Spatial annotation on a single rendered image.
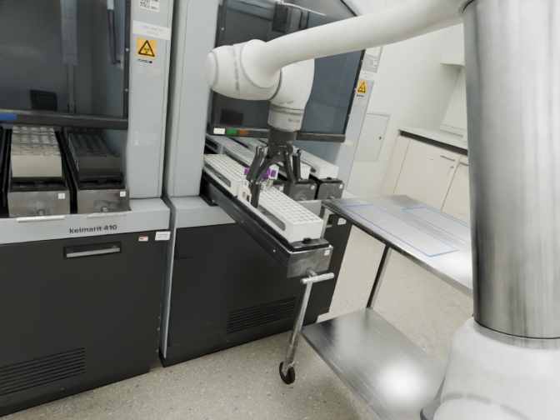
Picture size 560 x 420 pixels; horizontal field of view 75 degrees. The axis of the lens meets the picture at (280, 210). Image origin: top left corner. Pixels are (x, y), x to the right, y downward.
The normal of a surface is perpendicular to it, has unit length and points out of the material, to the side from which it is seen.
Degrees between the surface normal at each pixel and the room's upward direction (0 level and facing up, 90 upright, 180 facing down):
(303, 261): 90
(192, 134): 90
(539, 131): 76
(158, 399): 0
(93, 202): 90
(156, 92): 90
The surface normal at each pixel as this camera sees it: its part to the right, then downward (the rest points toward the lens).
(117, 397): 0.18, -0.92
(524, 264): -0.51, 0.09
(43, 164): 0.54, 0.40
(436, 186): -0.83, 0.06
